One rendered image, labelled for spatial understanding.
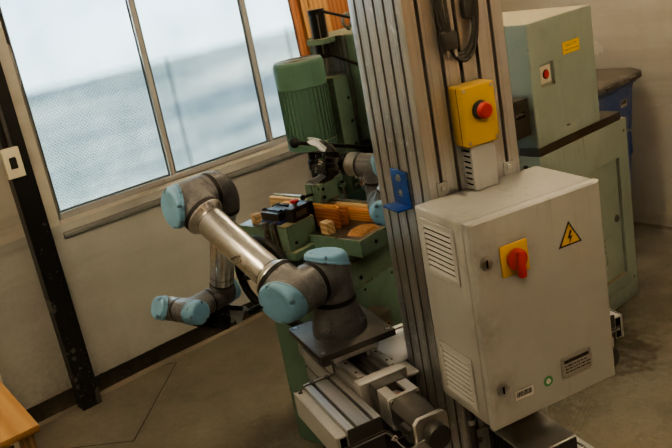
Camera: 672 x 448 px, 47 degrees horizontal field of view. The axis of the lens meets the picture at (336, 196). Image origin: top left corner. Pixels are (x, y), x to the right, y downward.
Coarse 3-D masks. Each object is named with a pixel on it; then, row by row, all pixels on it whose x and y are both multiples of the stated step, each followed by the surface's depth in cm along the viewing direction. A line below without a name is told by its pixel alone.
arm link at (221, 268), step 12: (216, 180) 218; (228, 180) 221; (228, 192) 220; (228, 204) 222; (216, 252) 233; (216, 264) 235; (228, 264) 236; (216, 276) 238; (228, 276) 238; (216, 288) 240; (228, 288) 241; (240, 288) 247; (216, 300) 239; (228, 300) 243
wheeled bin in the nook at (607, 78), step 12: (600, 72) 413; (612, 72) 409; (624, 72) 408; (636, 72) 410; (600, 84) 392; (612, 84) 394; (624, 84) 402; (600, 96) 390; (612, 96) 403; (624, 96) 412; (600, 108) 397; (612, 108) 406; (624, 108) 415
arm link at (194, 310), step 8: (192, 296) 238; (200, 296) 237; (208, 296) 238; (176, 304) 236; (184, 304) 234; (192, 304) 232; (200, 304) 233; (208, 304) 237; (176, 312) 235; (184, 312) 232; (192, 312) 231; (200, 312) 233; (208, 312) 235; (176, 320) 237; (184, 320) 234; (192, 320) 231; (200, 320) 233
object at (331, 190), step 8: (336, 176) 280; (320, 184) 274; (328, 184) 277; (336, 184) 280; (312, 192) 276; (320, 192) 274; (328, 192) 277; (336, 192) 280; (312, 200) 278; (320, 200) 275
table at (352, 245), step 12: (252, 228) 287; (336, 228) 268; (348, 228) 265; (384, 228) 261; (312, 240) 267; (324, 240) 263; (336, 240) 259; (348, 240) 255; (360, 240) 252; (372, 240) 256; (384, 240) 261; (288, 252) 263; (300, 252) 262; (348, 252) 257; (360, 252) 253
